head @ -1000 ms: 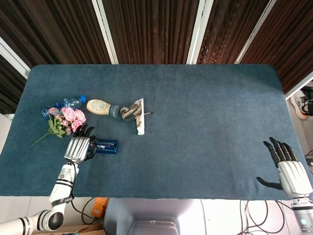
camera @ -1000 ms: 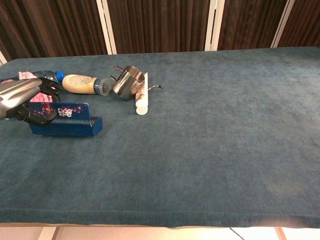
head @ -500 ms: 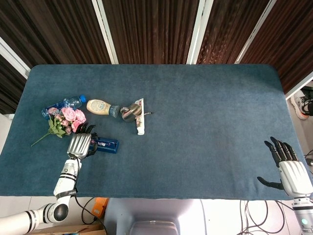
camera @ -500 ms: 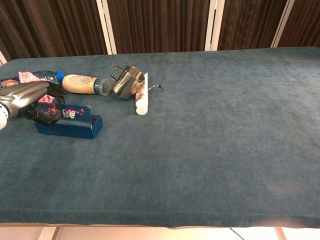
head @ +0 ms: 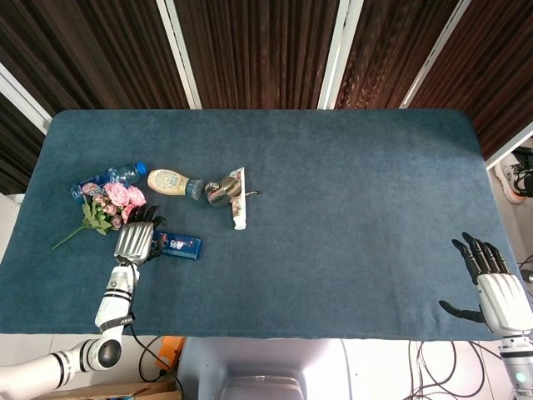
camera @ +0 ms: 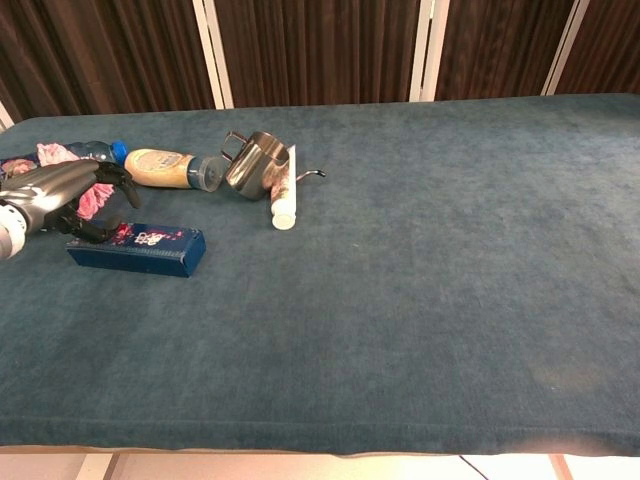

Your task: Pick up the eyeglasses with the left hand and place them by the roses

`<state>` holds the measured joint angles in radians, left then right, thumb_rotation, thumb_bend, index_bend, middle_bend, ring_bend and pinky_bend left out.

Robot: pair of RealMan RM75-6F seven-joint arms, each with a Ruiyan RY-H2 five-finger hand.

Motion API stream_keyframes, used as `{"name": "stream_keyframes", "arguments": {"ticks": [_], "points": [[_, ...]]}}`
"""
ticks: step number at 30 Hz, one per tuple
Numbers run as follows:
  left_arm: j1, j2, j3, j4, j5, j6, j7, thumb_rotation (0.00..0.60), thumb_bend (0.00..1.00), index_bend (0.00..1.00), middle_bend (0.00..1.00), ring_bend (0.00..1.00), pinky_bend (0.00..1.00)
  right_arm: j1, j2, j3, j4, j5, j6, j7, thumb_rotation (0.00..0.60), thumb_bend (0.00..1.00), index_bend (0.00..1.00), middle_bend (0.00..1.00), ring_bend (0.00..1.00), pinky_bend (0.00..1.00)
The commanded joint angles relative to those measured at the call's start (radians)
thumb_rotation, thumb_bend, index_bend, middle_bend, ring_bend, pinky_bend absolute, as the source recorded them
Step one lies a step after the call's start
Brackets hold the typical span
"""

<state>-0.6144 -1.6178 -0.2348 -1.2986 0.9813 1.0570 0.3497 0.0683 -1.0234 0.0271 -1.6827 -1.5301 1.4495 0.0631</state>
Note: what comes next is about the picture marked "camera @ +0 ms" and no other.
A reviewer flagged steel gooseneck pitcher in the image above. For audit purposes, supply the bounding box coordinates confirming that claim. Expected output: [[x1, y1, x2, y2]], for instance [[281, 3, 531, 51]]
[[219, 130, 328, 202]]

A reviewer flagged clear blue-capped water bottle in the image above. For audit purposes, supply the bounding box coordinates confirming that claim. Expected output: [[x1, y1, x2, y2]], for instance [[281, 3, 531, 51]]
[[64, 139, 129, 167]]

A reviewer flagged beige sauce bottle grey cap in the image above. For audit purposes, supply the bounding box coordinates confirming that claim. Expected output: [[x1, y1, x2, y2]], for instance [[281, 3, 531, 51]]
[[123, 147, 225, 192]]

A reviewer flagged pink artificial rose bouquet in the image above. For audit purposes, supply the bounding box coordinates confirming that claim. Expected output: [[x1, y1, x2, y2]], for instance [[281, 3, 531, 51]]
[[0, 142, 117, 222]]

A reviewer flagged brown slatted partition panel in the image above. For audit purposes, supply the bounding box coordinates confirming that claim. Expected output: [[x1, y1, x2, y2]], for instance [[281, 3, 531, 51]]
[[0, 0, 217, 124], [555, 0, 640, 96], [434, 0, 577, 102], [213, 0, 422, 109]]

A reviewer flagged thin black floor cable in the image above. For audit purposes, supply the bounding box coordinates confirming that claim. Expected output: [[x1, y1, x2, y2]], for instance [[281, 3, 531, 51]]
[[456, 454, 489, 480]]

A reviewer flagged blue rectangular box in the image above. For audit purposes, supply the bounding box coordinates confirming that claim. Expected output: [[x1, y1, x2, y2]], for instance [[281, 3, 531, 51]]
[[66, 221, 207, 279]]

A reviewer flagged blue velvet tablecloth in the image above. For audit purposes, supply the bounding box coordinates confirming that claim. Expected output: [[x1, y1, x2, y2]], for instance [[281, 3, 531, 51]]
[[0, 93, 640, 457]]

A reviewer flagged white floral toothpaste tube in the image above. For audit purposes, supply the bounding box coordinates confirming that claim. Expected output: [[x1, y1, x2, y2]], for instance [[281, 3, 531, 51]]
[[269, 144, 300, 231]]

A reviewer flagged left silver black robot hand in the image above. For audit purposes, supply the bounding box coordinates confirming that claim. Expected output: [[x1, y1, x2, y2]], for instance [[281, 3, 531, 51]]
[[0, 158, 143, 245]]

